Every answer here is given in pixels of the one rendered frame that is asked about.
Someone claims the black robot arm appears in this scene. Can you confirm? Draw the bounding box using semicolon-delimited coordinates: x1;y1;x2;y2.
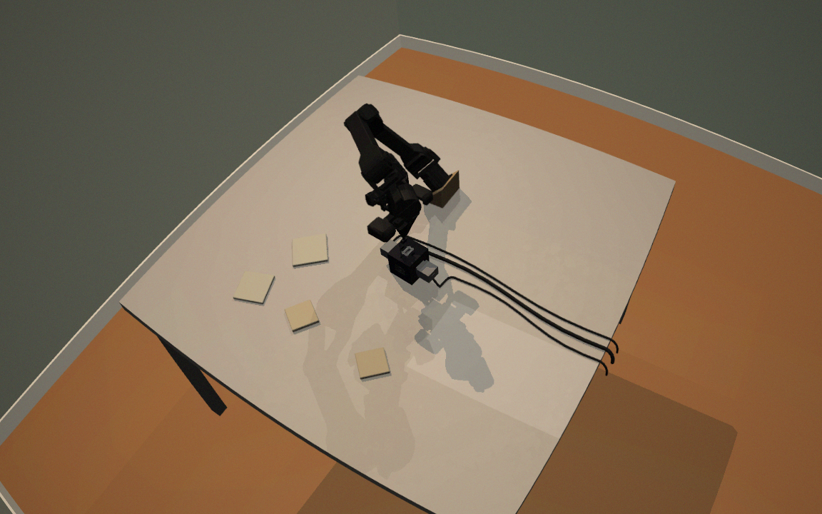
344;104;452;219

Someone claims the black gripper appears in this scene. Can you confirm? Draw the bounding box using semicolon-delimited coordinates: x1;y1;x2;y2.
367;184;433;242

